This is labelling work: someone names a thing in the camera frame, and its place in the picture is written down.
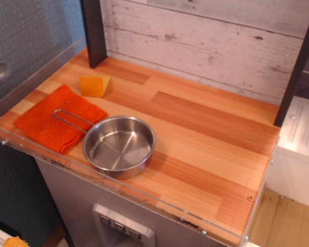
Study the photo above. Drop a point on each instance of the orange towel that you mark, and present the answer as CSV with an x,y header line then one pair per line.
x,y
59,121

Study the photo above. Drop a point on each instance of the yellow cheese wedge block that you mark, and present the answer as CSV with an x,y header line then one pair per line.
x,y
94,85

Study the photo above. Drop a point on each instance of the dark left upright post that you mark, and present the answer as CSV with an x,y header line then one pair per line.
x,y
94,31

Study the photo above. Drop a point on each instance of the steel pan with wire handle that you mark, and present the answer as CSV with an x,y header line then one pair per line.
x,y
119,147

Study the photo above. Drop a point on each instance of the dark upright post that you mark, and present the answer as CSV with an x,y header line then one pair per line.
x,y
94,31
293,82

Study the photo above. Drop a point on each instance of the white cabinet at right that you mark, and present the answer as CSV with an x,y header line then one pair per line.
x,y
288,174

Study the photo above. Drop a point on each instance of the dark right upright post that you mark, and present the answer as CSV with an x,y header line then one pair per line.
x,y
293,82

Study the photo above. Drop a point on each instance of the grey toy kitchen cabinet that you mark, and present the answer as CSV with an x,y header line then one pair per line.
x,y
74,196

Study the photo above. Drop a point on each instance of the silver dispenser button panel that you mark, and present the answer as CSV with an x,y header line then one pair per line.
x,y
115,229

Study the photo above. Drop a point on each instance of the orange cloth at bottom left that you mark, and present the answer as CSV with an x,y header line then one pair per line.
x,y
15,242

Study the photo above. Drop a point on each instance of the clear acrylic guard rail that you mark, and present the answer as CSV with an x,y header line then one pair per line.
x,y
212,151

